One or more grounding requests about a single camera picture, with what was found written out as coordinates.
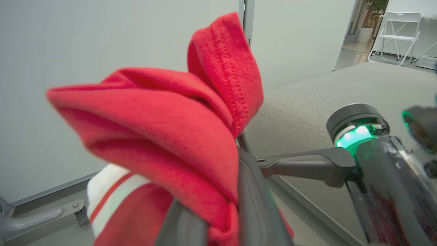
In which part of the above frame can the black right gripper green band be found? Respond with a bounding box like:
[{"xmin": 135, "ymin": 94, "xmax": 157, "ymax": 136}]
[{"xmin": 256, "ymin": 103, "xmax": 437, "ymax": 246}]

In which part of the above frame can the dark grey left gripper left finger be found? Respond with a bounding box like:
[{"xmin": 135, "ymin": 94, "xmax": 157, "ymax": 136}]
[{"xmin": 153, "ymin": 198, "xmax": 209, "ymax": 246}]

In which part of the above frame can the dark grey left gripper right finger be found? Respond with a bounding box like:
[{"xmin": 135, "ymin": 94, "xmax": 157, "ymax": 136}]
[{"xmin": 235, "ymin": 133, "xmax": 295, "ymax": 246}]

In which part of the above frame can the red garment with white stripes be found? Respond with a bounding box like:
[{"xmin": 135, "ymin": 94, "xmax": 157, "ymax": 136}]
[{"xmin": 46, "ymin": 12, "xmax": 295, "ymax": 246}]

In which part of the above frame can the grey fabric sofa seat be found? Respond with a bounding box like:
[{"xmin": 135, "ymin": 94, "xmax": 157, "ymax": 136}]
[{"xmin": 244, "ymin": 62, "xmax": 437, "ymax": 244}]

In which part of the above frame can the grey metal partition foot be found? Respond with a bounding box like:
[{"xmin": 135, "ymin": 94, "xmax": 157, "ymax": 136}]
[{"xmin": 0, "ymin": 196, "xmax": 90, "ymax": 241}]

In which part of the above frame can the white slatted floor box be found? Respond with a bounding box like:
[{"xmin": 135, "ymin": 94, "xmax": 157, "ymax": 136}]
[{"xmin": 416, "ymin": 55, "xmax": 437, "ymax": 71}]

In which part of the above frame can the white folding chair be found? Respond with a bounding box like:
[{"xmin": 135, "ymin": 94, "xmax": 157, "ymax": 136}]
[{"xmin": 368, "ymin": 11, "xmax": 422, "ymax": 66}]

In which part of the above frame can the potted plant in white pot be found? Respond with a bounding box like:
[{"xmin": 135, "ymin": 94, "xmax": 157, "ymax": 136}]
[{"xmin": 356, "ymin": 0, "xmax": 389, "ymax": 44}]

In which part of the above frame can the grey partition post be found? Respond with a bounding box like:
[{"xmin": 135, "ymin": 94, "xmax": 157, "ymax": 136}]
[{"xmin": 238, "ymin": 0, "xmax": 255, "ymax": 47}]

